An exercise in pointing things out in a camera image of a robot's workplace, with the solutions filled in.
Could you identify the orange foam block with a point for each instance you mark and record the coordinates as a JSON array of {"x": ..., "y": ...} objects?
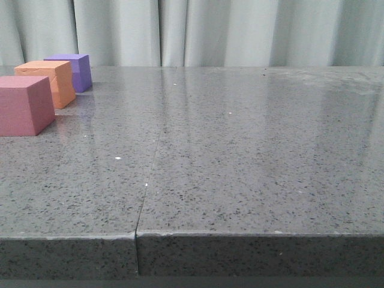
[{"x": 60, "y": 77}]

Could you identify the grey-white curtain backdrop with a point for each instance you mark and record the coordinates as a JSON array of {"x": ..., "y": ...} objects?
[{"x": 195, "y": 33}]

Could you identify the purple foam cube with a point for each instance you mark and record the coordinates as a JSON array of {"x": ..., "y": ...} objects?
[{"x": 81, "y": 69}]

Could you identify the pink foam cube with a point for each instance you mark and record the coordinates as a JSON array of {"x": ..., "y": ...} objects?
[{"x": 26, "y": 105}]

